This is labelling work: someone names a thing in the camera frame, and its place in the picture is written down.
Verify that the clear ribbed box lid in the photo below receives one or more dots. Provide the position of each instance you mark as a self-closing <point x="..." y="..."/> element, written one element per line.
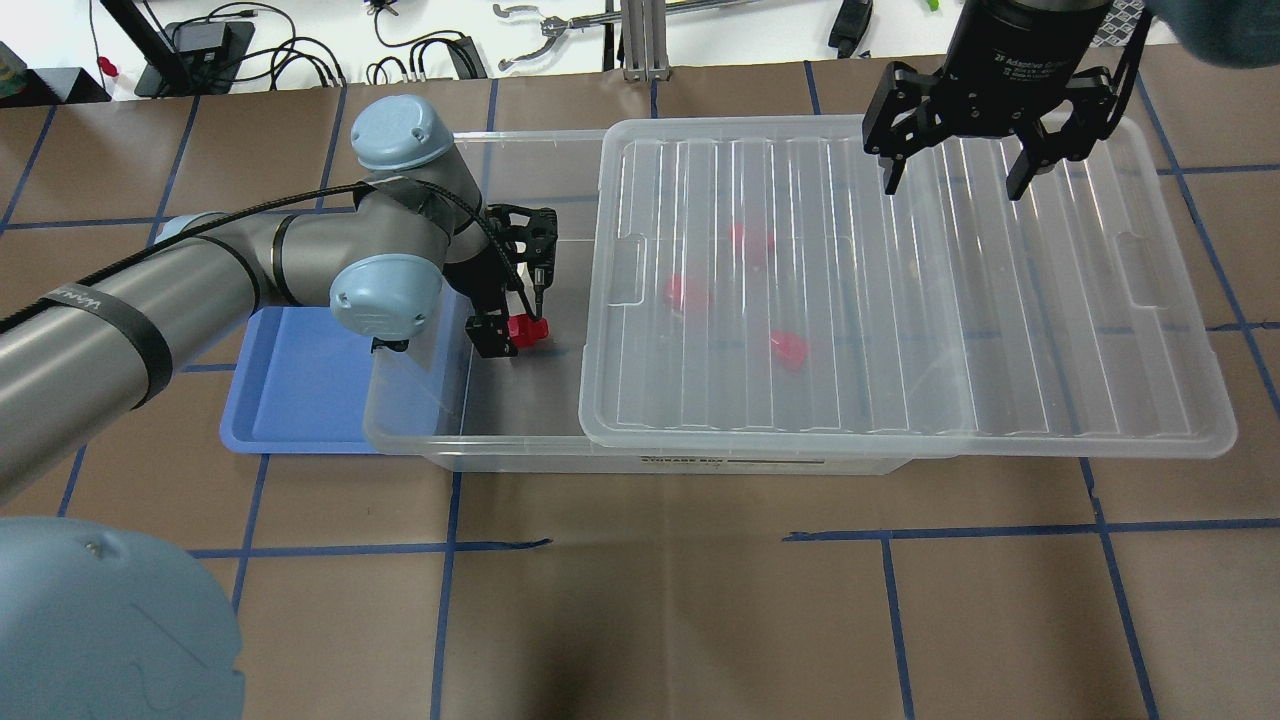
<point x="943" y="321"/>

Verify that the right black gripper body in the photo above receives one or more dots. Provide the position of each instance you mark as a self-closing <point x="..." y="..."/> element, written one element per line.
<point x="1010" y="50"/>

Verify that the black power adapter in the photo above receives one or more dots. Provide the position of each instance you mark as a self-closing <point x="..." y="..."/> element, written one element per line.
<point x="466" y="58"/>

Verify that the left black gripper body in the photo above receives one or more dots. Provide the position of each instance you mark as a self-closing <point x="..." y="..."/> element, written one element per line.
<point x="468" y="272"/>

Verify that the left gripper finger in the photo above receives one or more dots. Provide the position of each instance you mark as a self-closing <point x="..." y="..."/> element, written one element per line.
<point x="531" y="234"/>
<point x="490" y="335"/>

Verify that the blue plastic tray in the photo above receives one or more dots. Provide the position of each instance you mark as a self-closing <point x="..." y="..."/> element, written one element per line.
<point x="300" y="386"/>

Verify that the aluminium frame post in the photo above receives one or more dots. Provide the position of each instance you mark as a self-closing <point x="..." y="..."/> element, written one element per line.
<point x="644" y="41"/>

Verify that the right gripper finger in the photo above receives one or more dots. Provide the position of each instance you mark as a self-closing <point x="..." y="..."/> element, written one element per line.
<point x="903" y="118"/>
<point x="1096" y="108"/>

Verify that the red block under lid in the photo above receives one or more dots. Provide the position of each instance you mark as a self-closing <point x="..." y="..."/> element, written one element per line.
<point x="789" y="350"/>
<point x="685" y="295"/>
<point x="753" y="246"/>

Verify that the red block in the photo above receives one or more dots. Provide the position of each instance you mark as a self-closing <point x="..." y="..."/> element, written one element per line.
<point x="789" y="350"/>
<point x="685" y="295"/>
<point x="526" y="332"/>
<point x="753" y="246"/>

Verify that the black monitor stand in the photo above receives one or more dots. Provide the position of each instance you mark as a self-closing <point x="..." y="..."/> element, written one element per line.
<point x="190" y="58"/>

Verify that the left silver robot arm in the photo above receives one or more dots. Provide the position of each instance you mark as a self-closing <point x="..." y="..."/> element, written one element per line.
<point x="103" y="623"/>

